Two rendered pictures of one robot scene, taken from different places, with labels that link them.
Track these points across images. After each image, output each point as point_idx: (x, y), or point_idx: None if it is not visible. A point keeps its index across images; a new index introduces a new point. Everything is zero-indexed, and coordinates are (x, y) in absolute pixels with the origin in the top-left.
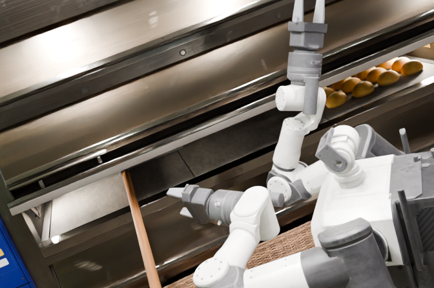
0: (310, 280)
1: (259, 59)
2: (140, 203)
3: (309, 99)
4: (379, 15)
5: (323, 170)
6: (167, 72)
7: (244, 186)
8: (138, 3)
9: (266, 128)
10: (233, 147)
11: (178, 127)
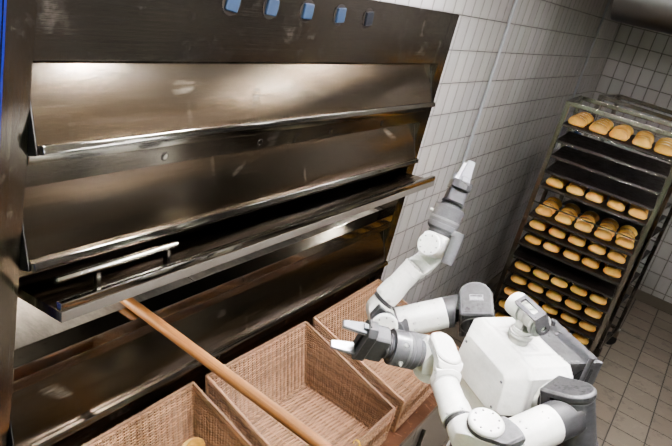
0: (567, 430)
1: (303, 169)
2: None
3: (455, 252)
4: (377, 155)
5: (434, 315)
6: (234, 157)
7: (232, 297)
8: (248, 71)
9: None
10: None
11: None
